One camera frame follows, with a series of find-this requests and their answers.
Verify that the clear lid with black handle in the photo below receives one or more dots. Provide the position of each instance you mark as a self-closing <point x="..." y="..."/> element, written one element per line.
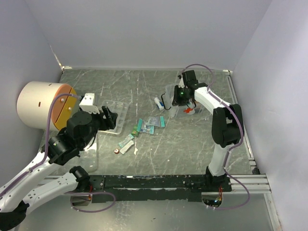
<point x="89" y="157"/>

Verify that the clear compartment tray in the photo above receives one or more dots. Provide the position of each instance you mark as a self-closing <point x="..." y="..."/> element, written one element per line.
<point x="121" y="109"/>

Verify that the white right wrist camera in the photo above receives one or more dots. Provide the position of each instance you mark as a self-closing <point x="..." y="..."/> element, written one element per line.
<point x="183" y="80"/>

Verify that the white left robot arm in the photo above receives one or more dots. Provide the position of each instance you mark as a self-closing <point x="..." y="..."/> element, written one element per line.
<point x="21" y="195"/>

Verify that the teal white tube box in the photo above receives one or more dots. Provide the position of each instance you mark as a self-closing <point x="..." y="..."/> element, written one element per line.
<point x="126" y="140"/>

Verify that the small green box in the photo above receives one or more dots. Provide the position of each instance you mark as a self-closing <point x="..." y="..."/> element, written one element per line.
<point x="135" y="131"/>

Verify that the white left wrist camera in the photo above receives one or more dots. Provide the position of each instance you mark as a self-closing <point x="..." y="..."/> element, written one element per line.
<point x="88" y="104"/>

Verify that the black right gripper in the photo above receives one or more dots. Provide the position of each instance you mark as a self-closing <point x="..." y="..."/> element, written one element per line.
<point x="176" y="101"/>

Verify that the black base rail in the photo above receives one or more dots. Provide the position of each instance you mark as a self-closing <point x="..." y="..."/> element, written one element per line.
<point x="156" y="187"/>

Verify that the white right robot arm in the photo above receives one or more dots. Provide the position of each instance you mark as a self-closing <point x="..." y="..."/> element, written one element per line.
<point x="227" y="125"/>

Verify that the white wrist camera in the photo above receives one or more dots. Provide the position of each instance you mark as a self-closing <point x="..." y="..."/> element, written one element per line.
<point x="183" y="80"/>
<point x="88" y="104"/>

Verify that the cream cylinder with orange face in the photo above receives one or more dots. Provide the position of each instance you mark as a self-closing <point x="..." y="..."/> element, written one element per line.
<point x="34" y="102"/>

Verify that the clear first aid box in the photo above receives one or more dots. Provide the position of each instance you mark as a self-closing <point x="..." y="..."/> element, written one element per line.
<point x="178" y="111"/>

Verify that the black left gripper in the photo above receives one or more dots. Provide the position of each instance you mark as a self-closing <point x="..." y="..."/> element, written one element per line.
<point x="109" y="122"/>

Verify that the white flat packet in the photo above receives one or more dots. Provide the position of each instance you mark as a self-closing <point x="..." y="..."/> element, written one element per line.
<point x="127" y="147"/>

